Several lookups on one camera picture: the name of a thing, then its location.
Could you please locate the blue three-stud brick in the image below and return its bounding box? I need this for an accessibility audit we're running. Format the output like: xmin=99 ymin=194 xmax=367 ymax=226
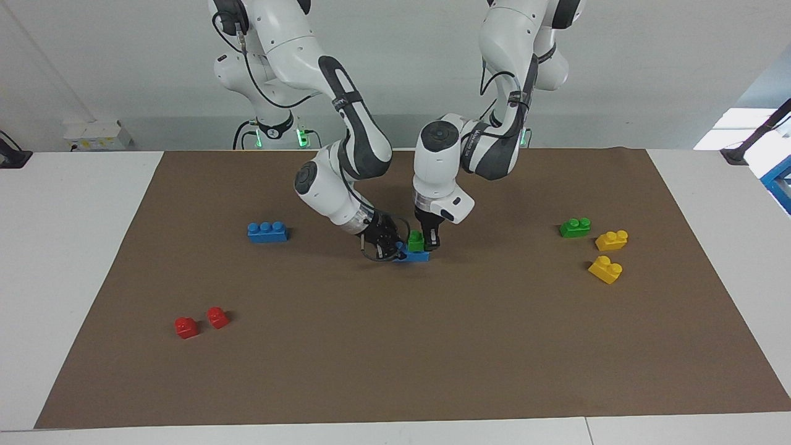
xmin=247 ymin=221 xmax=289 ymax=244
xmin=392 ymin=241 xmax=431 ymax=263

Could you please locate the brown table mat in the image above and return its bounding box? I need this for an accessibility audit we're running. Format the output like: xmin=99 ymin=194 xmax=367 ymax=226
xmin=34 ymin=147 xmax=791 ymax=430

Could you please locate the yellow two-stud brick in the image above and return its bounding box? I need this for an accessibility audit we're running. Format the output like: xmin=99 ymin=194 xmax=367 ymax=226
xmin=588 ymin=255 xmax=624 ymax=285
xmin=594 ymin=230 xmax=629 ymax=252

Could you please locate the black clamp stand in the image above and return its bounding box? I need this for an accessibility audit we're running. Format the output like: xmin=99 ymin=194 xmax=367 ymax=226
xmin=720 ymin=99 xmax=791 ymax=165

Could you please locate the black table clamp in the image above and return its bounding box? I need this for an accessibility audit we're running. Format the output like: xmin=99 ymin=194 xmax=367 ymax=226
xmin=0 ymin=131 xmax=33 ymax=169

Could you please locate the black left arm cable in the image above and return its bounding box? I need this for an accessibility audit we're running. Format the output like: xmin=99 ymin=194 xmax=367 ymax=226
xmin=480 ymin=62 xmax=533 ymax=134

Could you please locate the black right base cable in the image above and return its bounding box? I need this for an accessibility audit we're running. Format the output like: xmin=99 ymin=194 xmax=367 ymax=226
xmin=232 ymin=121 xmax=258 ymax=150

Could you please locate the white wall socket box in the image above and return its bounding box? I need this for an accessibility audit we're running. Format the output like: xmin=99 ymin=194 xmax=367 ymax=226
xmin=63 ymin=121 xmax=133 ymax=152

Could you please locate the blue frame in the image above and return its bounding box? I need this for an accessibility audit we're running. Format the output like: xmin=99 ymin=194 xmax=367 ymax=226
xmin=760 ymin=155 xmax=791 ymax=216

